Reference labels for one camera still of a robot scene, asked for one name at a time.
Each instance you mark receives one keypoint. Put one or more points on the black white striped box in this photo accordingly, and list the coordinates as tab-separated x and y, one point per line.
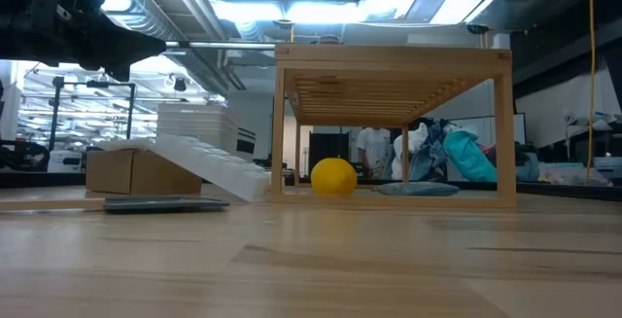
246	145

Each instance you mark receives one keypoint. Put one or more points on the person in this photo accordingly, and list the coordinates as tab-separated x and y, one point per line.
374	148

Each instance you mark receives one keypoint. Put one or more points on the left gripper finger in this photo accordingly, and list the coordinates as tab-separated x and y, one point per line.
126	45

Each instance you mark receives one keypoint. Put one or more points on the white box device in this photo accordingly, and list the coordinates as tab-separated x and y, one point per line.
63	162

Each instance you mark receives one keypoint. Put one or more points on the black metal stand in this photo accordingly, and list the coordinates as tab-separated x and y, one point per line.
55	114

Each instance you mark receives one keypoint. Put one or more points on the stacked white plastic bins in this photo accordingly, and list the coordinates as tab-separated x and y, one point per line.
194	123

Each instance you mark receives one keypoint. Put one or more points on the slatted wooden shelf rack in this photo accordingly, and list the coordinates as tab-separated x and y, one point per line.
389	55

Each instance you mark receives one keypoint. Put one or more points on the pink patterned cloth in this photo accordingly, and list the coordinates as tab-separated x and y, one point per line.
568	174

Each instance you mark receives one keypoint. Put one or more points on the black cabinet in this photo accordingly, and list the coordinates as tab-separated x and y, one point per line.
328	145

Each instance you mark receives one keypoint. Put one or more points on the yellow lemon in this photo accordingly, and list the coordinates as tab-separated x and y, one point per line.
334	177

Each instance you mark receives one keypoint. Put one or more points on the teal cloth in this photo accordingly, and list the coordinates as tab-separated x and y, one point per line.
466	157

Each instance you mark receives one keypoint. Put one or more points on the brown cardboard box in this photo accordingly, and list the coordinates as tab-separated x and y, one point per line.
126	172

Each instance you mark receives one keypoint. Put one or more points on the blue denim garment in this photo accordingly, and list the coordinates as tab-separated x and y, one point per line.
430	157

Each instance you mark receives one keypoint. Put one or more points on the black office chair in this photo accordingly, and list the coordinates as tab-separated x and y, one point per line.
24	155

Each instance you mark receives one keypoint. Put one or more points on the white cloth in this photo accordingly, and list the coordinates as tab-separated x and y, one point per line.
419	140

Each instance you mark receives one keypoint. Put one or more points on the white ice cube tray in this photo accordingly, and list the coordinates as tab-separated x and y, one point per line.
218	172

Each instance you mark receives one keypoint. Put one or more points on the grey blue plate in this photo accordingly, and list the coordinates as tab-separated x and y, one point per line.
418	189

